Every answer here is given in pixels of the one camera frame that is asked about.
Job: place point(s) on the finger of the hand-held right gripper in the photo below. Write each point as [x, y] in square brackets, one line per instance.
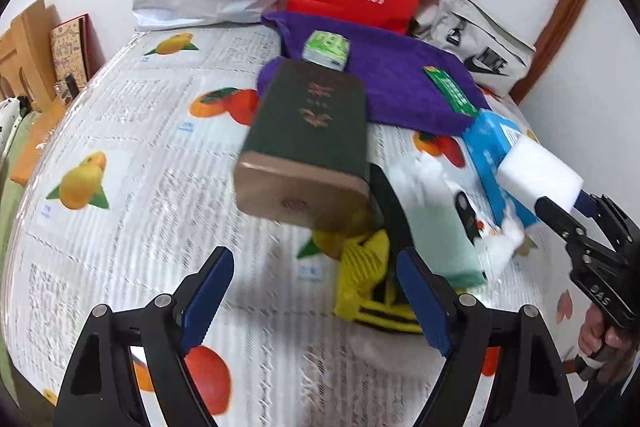
[607, 219]
[560, 222]

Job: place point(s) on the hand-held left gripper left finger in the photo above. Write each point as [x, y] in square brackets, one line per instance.
[207, 302]

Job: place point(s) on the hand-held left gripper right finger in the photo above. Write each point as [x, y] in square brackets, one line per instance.
[420, 302]

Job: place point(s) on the white sponge block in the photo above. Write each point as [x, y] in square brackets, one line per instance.
[540, 172]

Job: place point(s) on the person's right hand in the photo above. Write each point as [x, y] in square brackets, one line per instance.
[590, 332]

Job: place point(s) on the pale green cloth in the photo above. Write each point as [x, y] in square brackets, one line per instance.
[440, 247]

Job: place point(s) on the small black clip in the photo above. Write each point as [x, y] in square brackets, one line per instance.
[465, 212]

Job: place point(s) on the blue cardboard box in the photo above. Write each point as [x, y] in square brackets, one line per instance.
[487, 157]

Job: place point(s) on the green toothpaste box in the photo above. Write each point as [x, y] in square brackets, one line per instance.
[452, 92]

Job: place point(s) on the fruit printed tablecloth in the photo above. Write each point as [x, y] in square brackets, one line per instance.
[150, 132]

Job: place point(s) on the purple towel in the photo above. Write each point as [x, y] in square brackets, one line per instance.
[400, 72]

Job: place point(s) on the grey canvas bag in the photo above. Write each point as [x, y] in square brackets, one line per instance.
[450, 14]

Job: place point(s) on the green white tissue pack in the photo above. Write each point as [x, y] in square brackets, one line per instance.
[325, 47]

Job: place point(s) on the patterned brown book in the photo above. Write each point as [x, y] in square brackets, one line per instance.
[70, 44]

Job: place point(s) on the wooden chair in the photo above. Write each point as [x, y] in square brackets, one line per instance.
[30, 37]

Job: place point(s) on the wooden door frame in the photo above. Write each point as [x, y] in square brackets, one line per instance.
[565, 27]

